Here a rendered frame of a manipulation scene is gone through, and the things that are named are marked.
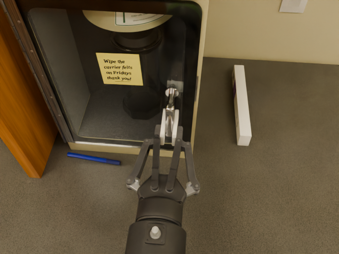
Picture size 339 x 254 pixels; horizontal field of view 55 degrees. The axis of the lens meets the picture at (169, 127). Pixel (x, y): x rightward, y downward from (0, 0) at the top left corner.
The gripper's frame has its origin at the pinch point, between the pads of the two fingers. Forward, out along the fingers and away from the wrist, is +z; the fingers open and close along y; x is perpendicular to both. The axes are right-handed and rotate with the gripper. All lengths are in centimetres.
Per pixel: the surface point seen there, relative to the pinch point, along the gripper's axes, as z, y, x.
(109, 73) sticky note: 4.4, 11.6, -9.3
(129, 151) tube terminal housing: 5.6, 10.8, 19.2
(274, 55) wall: 49, -31, 21
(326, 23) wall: 49, -43, 7
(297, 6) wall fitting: 48, -33, 2
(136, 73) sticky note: 4.3, 6.5, -9.8
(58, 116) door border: 4.4, 25.1, 5.0
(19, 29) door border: 4.4, 25.5, -17.9
